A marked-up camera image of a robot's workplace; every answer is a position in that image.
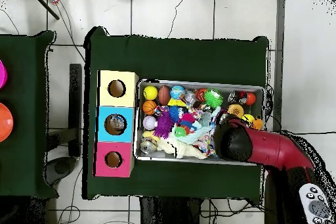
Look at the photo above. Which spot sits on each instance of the black rod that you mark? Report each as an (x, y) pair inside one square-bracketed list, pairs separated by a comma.
[(44, 4)]

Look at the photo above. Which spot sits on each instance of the wooden box with three holes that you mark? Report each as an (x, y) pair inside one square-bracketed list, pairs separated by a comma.
[(126, 129)]

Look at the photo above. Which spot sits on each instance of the cream knit cloth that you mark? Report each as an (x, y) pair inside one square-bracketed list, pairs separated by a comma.
[(183, 150)]

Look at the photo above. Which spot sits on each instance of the white baseball toy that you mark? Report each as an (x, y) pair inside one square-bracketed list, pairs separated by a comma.
[(150, 122)]

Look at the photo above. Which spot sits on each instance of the black monitor on stand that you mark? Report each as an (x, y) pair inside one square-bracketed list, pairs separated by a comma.
[(75, 103)]

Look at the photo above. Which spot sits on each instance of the orange plastic bowl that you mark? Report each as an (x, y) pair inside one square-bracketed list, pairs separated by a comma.
[(5, 121)]

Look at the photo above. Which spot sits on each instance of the yellow ball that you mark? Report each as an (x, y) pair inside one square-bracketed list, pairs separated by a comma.
[(150, 92)]

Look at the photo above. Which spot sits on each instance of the colourful patterned cloth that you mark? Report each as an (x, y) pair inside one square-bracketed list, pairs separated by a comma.
[(207, 146)]

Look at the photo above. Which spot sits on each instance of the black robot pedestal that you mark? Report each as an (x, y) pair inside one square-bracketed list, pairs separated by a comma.
[(168, 213)]

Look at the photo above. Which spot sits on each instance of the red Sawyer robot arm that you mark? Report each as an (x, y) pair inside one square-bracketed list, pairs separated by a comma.
[(273, 147)]

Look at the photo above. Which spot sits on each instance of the pink plastic bowl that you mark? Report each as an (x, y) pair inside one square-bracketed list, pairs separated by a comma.
[(2, 74)]

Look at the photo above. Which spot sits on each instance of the shallow metal mesh bin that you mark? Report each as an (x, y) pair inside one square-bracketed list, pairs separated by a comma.
[(225, 89)]

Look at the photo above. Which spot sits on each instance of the blue spiky toy with eyes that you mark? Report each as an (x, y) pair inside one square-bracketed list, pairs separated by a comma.
[(175, 113)]

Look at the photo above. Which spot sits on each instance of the globe print ball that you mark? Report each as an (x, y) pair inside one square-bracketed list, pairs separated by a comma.
[(177, 92)]

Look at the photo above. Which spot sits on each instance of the orange basketball toy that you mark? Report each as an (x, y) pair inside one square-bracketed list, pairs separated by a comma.
[(149, 107)]

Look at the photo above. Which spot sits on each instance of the purple spiky monster toy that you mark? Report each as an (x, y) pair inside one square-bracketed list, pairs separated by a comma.
[(164, 124)]

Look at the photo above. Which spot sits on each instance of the green spiky toy with eye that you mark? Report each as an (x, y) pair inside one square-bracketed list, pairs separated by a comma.
[(213, 98)]

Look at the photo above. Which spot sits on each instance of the dark green table cloth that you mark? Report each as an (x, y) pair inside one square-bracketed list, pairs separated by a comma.
[(23, 63), (183, 58)]

